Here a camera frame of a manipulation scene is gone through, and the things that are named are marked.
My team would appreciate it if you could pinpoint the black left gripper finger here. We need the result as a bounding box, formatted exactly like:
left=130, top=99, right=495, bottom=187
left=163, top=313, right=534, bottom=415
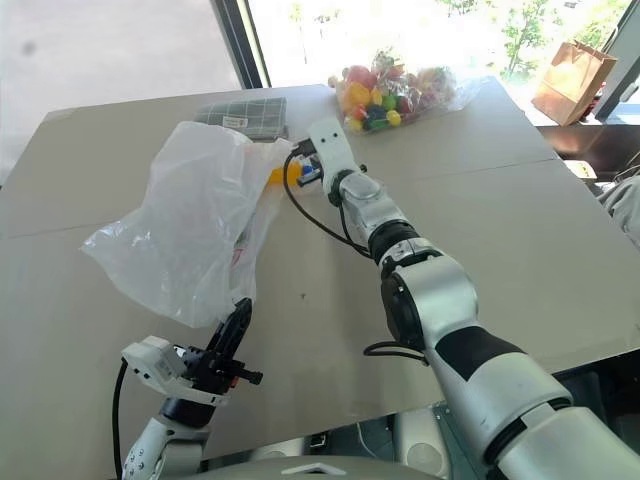
left=224, top=297, right=254, bottom=363
left=206, top=304, right=242, bottom=362

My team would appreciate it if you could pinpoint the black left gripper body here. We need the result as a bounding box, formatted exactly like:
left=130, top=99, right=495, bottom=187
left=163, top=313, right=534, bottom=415
left=172, top=344, right=264, bottom=397

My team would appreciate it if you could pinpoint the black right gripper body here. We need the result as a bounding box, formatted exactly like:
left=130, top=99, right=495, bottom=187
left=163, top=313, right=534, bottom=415
left=291, top=138, right=326, bottom=190

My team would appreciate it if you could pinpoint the white translucent plastic bag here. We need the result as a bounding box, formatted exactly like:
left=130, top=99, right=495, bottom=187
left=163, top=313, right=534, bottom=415
left=79, top=120, right=297, bottom=330

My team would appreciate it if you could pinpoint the clear bag of toy fruit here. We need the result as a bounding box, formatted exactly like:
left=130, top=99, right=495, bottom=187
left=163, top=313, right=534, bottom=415
left=327, top=47, right=497, bottom=134

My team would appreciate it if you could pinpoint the brown paper bag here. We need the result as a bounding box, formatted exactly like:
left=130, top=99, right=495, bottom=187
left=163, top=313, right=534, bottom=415
left=530, top=39, right=619, bottom=127

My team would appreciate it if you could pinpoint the yellow toy item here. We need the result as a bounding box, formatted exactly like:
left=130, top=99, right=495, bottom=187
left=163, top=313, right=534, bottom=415
left=266, top=158, right=304, bottom=189

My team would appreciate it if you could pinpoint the grey plaid folded cloth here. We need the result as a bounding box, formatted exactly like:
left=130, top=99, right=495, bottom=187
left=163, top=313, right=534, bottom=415
left=191, top=95, right=292, bottom=142

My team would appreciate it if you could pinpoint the grey robot torso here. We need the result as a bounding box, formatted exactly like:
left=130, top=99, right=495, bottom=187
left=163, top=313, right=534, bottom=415
left=198, top=435, right=454, bottom=480

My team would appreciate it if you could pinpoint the grey rounded robot housing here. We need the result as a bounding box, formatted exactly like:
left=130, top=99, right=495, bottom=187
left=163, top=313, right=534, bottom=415
left=392, top=405, right=459, bottom=474

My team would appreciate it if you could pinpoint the dark low bench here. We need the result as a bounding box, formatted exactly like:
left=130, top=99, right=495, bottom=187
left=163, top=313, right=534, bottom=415
left=535, top=121, right=640, bottom=177

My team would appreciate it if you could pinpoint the grey fabric bundle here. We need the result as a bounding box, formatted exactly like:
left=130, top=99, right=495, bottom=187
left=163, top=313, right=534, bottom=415
left=596, top=174, right=640, bottom=247

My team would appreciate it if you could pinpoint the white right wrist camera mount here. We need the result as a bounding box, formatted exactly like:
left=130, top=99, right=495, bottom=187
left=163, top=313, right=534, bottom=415
left=306, top=118, right=365, bottom=197

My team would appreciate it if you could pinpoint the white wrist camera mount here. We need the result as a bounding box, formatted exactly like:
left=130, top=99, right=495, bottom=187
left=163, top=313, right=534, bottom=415
left=121, top=335, right=232, bottom=409
left=306, top=118, right=365, bottom=197

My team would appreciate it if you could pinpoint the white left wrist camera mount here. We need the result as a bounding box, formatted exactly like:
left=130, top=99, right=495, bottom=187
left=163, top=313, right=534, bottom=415
left=121, top=335, right=232, bottom=409

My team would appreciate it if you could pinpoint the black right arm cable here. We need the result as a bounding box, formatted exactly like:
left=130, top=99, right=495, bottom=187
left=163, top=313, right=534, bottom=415
left=281, top=148, right=375, bottom=260

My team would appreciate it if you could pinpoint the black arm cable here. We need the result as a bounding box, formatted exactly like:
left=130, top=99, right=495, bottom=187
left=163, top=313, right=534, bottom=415
left=111, top=358, right=130, bottom=480
left=281, top=148, right=375, bottom=260

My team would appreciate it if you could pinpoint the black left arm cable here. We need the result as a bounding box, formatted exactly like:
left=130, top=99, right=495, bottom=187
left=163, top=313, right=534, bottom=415
left=111, top=358, right=130, bottom=480

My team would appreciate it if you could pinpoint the dark window frame post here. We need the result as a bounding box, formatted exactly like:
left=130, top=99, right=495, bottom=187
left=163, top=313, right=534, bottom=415
left=209, top=0, right=273, bottom=91

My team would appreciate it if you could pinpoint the black elbow cable loop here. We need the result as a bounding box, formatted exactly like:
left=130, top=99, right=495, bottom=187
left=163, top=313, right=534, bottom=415
left=362, top=340, right=432, bottom=367

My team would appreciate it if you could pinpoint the dark door frame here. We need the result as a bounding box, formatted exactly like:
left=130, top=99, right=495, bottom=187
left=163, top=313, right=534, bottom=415
left=593, top=0, right=640, bottom=123

